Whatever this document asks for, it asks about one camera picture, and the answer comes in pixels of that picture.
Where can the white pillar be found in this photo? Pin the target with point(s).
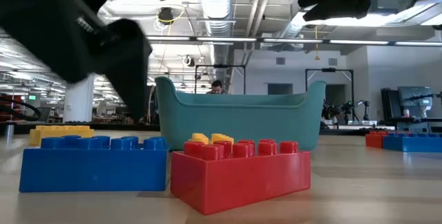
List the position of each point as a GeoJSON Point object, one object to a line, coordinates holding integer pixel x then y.
{"type": "Point", "coordinates": [79, 103]}

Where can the red plastic building block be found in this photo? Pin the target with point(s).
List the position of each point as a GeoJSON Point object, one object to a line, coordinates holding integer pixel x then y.
{"type": "Point", "coordinates": [241, 182]}
{"type": "Point", "coordinates": [374, 141]}

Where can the grey wall vent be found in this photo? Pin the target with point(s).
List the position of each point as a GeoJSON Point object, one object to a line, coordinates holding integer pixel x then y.
{"type": "Point", "coordinates": [332, 62]}
{"type": "Point", "coordinates": [280, 61]}

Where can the yellow plastic building block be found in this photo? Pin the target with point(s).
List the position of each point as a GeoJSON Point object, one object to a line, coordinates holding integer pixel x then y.
{"type": "Point", "coordinates": [221, 137]}
{"type": "Point", "coordinates": [55, 133]}

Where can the black upright panel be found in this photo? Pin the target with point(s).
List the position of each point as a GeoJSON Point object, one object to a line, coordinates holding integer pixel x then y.
{"type": "Point", "coordinates": [388, 103]}

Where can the blue plastic building block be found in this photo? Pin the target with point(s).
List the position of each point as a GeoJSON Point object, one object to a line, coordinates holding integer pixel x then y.
{"type": "Point", "coordinates": [93, 170]}
{"type": "Point", "coordinates": [412, 143]}

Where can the person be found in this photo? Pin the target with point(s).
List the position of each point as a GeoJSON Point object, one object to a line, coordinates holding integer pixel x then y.
{"type": "Point", "coordinates": [217, 86]}

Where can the black background robot arm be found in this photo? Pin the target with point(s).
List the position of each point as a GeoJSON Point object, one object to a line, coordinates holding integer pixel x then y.
{"type": "Point", "coordinates": [366, 104]}
{"type": "Point", "coordinates": [329, 110]}

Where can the narrow silver ceiling duct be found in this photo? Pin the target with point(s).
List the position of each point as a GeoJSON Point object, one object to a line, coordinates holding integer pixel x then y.
{"type": "Point", "coordinates": [293, 28]}

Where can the teal plastic bin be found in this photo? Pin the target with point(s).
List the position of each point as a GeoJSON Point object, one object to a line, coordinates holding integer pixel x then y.
{"type": "Point", "coordinates": [241, 123]}

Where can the wide silver ceiling duct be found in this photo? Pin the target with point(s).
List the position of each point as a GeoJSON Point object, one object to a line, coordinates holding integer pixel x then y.
{"type": "Point", "coordinates": [217, 2]}

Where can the dark office desk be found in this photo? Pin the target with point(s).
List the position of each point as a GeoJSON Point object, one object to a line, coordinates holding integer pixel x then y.
{"type": "Point", "coordinates": [418, 119]}

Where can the long LED light bar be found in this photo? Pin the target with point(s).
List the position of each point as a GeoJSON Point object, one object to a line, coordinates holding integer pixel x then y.
{"type": "Point", "coordinates": [224, 39]}

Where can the grey computer monitor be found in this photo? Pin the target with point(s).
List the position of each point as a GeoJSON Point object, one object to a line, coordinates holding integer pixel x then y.
{"type": "Point", "coordinates": [411, 94]}

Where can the black ceiling-mounted camera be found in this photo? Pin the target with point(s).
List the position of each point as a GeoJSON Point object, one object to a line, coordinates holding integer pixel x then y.
{"type": "Point", "coordinates": [165, 16]}

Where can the dark wall window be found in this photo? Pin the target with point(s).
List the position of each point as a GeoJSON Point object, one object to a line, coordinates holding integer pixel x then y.
{"type": "Point", "coordinates": [280, 89]}

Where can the white cup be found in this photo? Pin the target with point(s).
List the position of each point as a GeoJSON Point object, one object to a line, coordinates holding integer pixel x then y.
{"type": "Point", "coordinates": [406, 113]}

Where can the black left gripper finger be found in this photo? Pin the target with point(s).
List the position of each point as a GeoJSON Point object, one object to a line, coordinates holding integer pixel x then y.
{"type": "Point", "coordinates": [127, 58]}

